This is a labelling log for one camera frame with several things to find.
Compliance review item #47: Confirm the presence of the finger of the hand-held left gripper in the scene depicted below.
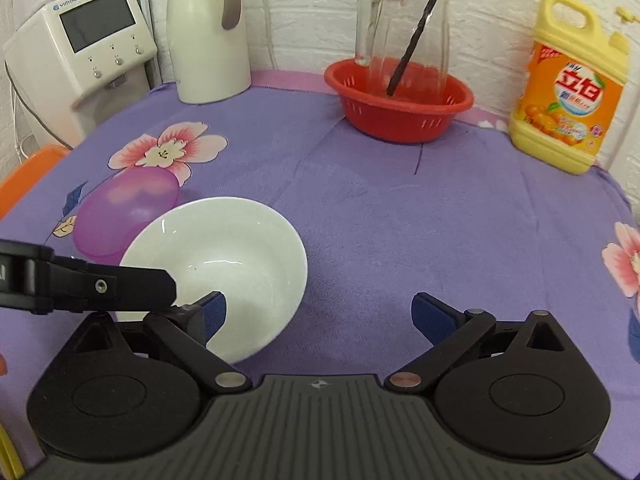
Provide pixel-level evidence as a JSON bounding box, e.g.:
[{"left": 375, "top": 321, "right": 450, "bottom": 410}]
[{"left": 50, "top": 254, "right": 177, "bottom": 315}]

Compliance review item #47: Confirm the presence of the purple floral tablecloth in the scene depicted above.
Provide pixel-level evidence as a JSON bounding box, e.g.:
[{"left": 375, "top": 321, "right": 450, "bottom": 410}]
[{"left": 0, "top": 80, "right": 640, "bottom": 471}]

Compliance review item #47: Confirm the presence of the white thermos jug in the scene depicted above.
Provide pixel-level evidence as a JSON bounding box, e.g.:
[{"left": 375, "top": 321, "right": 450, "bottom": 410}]
[{"left": 166, "top": 0, "right": 252, "bottom": 106}]

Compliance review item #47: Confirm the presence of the purple plastic bowl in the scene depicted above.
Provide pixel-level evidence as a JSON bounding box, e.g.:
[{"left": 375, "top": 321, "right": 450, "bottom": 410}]
[{"left": 73, "top": 168, "right": 181, "bottom": 266}]

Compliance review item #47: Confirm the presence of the white bowl red pattern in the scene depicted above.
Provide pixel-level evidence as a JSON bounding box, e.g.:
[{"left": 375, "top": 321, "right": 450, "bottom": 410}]
[{"left": 116, "top": 196, "right": 309, "bottom": 365}]

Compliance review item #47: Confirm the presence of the yellow plastic plate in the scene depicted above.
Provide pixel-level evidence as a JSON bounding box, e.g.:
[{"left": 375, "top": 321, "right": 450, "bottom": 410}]
[{"left": 0, "top": 422, "right": 25, "bottom": 480}]

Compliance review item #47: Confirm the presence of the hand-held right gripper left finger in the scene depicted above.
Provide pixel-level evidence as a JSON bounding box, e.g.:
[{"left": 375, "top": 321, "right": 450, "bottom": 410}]
[{"left": 60, "top": 290, "right": 252, "bottom": 395}]

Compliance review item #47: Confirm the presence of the glass pitcher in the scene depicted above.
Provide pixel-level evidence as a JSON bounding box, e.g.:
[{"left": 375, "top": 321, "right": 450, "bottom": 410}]
[{"left": 355, "top": 0, "right": 455, "bottom": 103}]

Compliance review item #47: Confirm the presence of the grey dispenser cable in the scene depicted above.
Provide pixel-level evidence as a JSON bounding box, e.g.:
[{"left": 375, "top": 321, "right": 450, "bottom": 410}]
[{"left": 4, "top": 60, "right": 33, "bottom": 157}]

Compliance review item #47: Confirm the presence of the yellow detergent bottle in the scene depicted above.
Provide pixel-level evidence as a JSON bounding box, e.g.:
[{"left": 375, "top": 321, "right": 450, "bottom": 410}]
[{"left": 508, "top": 0, "right": 640, "bottom": 176}]

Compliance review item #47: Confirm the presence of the white water dispenser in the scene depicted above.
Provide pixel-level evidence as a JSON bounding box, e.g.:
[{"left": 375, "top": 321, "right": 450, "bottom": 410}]
[{"left": 2, "top": 0, "right": 161, "bottom": 151}]

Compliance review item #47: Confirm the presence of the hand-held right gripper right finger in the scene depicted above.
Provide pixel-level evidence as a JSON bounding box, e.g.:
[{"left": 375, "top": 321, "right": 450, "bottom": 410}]
[{"left": 385, "top": 291, "right": 583, "bottom": 391}]

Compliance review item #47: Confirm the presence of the orange plastic basket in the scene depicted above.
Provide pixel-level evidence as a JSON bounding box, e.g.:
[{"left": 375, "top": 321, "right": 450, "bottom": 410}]
[{"left": 0, "top": 144, "right": 73, "bottom": 208}]

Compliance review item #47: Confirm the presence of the red plastic basket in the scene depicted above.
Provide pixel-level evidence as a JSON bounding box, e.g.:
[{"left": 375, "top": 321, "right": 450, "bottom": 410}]
[{"left": 323, "top": 58, "right": 475, "bottom": 145}]

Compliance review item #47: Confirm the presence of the black stirring stick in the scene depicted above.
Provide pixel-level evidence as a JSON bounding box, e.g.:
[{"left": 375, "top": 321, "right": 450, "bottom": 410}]
[{"left": 386, "top": 0, "right": 457, "bottom": 98}]

